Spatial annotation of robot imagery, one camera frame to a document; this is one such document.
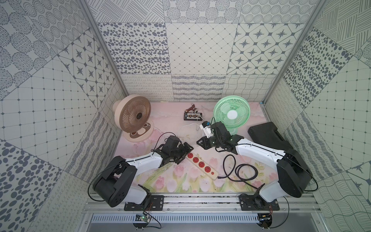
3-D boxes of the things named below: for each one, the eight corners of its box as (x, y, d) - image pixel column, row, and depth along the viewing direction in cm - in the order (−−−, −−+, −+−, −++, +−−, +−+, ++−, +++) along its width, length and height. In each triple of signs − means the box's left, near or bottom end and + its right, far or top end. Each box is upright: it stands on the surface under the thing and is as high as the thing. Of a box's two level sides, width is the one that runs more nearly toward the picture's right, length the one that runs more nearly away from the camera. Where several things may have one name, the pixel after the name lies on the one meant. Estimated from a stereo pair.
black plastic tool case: (253, 151, 94) (257, 146, 90) (246, 127, 107) (249, 122, 102) (286, 151, 94) (291, 146, 90) (275, 127, 107) (279, 122, 102)
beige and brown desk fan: (130, 146, 97) (108, 115, 72) (137, 125, 109) (120, 91, 83) (150, 146, 97) (135, 116, 72) (154, 125, 109) (143, 91, 83)
